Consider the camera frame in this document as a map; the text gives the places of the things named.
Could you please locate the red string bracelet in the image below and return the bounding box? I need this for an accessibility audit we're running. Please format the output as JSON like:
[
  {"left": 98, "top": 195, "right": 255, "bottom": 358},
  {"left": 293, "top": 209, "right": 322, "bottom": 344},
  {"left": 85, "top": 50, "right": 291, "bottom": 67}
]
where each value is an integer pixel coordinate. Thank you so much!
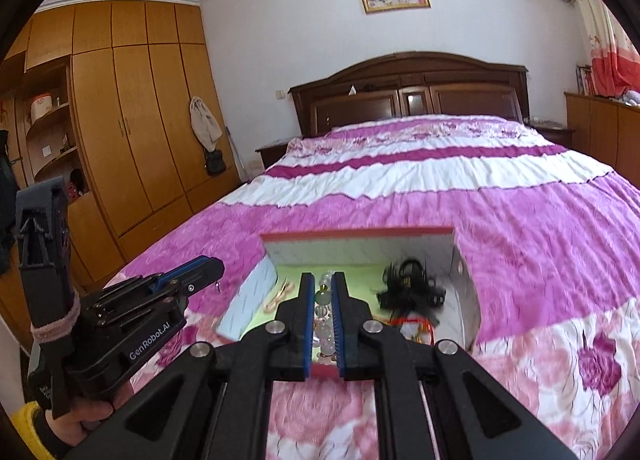
[{"left": 387, "top": 316, "right": 436, "bottom": 346}]

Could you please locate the clear bead bracelet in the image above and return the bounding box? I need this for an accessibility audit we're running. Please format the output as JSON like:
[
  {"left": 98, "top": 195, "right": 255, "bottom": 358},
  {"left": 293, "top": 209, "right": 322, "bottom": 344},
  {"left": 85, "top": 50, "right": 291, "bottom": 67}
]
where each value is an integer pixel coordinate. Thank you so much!
[{"left": 311, "top": 269, "right": 338, "bottom": 358}]

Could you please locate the pink hair clip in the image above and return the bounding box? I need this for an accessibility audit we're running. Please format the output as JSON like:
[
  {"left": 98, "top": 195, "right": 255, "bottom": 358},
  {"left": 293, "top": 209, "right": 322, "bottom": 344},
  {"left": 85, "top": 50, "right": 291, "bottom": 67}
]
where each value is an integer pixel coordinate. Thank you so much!
[{"left": 262, "top": 278, "right": 295, "bottom": 314}]

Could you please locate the black feather hair accessory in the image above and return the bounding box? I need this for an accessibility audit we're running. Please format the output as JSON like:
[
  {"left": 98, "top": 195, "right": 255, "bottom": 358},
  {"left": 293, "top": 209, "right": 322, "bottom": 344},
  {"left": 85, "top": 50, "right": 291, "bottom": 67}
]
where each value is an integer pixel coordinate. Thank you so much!
[{"left": 376, "top": 258, "right": 446, "bottom": 327}]

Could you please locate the red cardboard jewelry box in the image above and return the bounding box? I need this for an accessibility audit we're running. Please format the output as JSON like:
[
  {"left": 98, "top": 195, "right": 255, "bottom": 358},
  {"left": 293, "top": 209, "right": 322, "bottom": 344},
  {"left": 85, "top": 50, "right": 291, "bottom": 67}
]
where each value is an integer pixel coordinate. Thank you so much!
[{"left": 216, "top": 226, "right": 480, "bottom": 379}]

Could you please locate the left hand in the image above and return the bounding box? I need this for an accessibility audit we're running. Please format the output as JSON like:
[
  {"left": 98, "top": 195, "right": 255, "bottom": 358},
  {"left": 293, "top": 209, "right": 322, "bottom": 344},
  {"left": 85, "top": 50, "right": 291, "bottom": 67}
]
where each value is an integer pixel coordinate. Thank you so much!
[{"left": 44, "top": 382, "right": 134, "bottom": 447}]

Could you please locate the small black hanging bag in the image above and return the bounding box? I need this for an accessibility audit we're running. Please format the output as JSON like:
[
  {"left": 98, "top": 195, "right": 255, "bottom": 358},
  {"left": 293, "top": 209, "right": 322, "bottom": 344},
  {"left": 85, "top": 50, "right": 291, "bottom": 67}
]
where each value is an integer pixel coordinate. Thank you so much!
[{"left": 204, "top": 149, "right": 227, "bottom": 176}]

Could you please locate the left wooden nightstand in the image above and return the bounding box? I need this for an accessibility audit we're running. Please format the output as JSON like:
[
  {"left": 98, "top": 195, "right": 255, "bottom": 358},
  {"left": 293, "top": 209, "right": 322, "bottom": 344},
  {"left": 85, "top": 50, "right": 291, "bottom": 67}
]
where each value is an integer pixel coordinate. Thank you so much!
[{"left": 256, "top": 137, "right": 292, "bottom": 170}]

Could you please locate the wooden nightstand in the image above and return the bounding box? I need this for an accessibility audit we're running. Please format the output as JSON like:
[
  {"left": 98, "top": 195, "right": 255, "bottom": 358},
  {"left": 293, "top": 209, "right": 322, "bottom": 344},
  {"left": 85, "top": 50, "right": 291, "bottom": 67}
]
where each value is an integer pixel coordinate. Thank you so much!
[
  {"left": 528, "top": 120, "right": 574, "bottom": 148},
  {"left": 256, "top": 137, "right": 292, "bottom": 170}
]

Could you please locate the beige hanging cloth bag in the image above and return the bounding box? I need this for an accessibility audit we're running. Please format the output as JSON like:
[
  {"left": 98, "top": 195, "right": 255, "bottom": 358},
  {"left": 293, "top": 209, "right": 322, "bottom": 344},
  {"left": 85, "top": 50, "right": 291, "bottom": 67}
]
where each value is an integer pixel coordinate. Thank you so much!
[{"left": 189, "top": 96, "right": 222, "bottom": 153}]

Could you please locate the orange wooden wardrobe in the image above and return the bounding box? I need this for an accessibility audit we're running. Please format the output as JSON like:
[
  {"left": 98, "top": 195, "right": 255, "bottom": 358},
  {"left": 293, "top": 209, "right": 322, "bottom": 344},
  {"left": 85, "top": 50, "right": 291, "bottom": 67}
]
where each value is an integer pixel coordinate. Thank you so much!
[{"left": 0, "top": 0, "right": 244, "bottom": 346}]

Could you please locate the pink floral bedspread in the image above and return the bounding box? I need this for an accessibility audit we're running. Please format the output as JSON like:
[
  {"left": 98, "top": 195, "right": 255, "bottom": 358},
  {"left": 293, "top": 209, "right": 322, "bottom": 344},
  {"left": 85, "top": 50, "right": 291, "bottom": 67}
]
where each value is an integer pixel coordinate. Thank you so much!
[{"left": 122, "top": 115, "right": 639, "bottom": 459}]

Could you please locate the dark wooden headboard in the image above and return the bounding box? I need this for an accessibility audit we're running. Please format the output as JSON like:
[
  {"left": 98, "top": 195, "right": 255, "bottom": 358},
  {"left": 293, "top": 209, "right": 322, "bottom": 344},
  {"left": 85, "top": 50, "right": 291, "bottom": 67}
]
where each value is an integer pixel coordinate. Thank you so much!
[{"left": 290, "top": 51, "right": 529, "bottom": 136}]

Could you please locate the right wooden nightstand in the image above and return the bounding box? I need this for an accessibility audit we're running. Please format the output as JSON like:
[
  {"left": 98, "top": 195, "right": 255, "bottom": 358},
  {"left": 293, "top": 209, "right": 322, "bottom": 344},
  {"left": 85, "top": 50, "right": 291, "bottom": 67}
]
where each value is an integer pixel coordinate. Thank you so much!
[{"left": 528, "top": 120, "right": 574, "bottom": 148}]

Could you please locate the wooden side cabinet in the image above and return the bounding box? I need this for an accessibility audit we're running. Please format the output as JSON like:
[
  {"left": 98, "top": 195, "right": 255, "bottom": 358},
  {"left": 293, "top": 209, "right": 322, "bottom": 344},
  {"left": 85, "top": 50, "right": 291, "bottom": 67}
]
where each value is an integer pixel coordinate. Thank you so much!
[{"left": 565, "top": 92, "right": 640, "bottom": 186}]

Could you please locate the red white curtain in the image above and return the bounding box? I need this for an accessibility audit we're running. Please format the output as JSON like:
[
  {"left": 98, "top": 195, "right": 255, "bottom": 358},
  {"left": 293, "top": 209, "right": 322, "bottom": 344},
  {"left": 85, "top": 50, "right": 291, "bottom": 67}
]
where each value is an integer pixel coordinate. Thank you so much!
[{"left": 576, "top": 0, "right": 639, "bottom": 104}]

